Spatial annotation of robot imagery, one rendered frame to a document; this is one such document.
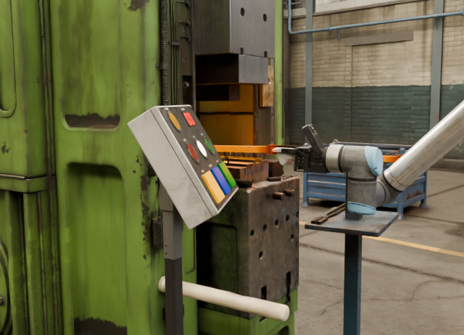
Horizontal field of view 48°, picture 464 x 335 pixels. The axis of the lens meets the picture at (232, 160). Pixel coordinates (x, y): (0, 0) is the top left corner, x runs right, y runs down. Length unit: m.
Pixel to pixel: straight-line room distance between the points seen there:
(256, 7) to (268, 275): 0.95
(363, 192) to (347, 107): 8.99
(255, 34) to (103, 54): 0.52
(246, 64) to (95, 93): 0.52
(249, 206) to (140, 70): 0.56
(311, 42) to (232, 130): 9.08
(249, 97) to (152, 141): 1.03
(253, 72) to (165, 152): 0.75
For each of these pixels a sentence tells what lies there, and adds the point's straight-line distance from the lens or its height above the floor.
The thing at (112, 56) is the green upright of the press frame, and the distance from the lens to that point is 1.78.
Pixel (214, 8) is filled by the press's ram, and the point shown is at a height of 1.51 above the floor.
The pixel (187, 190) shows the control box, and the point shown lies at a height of 1.01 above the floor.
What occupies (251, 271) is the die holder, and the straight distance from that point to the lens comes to 1.81.
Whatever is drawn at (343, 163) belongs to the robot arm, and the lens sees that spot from 1.69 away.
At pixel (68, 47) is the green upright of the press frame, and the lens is 1.91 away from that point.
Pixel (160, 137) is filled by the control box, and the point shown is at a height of 1.13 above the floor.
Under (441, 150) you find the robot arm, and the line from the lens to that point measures 1.72.
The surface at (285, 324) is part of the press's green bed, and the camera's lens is 2.13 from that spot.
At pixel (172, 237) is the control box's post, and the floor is 0.86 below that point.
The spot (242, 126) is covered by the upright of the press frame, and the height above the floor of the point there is 1.11.
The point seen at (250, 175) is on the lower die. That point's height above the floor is 0.95.
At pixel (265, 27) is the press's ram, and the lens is 1.93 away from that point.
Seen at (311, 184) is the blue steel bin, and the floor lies 0.25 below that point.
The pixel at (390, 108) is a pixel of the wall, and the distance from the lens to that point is 10.21.
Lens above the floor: 1.21
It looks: 7 degrees down
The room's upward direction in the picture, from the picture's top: straight up
